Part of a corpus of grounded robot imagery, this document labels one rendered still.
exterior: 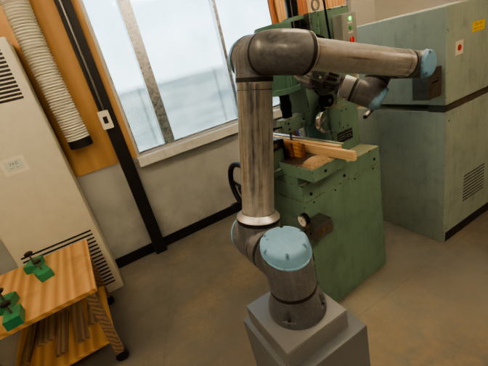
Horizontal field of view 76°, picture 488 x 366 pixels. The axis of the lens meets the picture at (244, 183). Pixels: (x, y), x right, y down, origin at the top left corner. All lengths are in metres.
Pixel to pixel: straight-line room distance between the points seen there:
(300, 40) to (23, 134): 1.84
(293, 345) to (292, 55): 0.81
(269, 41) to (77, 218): 1.90
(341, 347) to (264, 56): 0.88
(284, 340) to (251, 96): 0.73
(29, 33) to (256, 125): 1.78
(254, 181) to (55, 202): 1.66
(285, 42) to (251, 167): 0.37
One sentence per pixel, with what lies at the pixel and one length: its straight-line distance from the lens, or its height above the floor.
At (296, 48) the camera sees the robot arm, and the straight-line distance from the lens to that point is 0.86.
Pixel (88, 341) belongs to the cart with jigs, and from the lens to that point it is 2.11.
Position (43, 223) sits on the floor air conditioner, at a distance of 2.44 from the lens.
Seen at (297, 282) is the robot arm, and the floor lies 0.79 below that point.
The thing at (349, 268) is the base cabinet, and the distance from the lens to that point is 1.96.
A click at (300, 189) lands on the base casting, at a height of 0.78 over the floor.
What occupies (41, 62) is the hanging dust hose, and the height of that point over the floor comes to 1.64.
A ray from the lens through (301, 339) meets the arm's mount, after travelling 1.05.
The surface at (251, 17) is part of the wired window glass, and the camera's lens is 3.16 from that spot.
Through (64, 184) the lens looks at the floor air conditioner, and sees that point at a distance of 2.36.
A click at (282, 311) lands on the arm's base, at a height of 0.68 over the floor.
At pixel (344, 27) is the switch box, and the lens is 1.68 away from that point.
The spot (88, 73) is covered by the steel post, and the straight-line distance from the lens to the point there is 2.50.
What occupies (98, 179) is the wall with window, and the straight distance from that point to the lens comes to 2.67.
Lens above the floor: 1.42
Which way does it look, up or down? 22 degrees down
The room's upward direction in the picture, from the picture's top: 14 degrees counter-clockwise
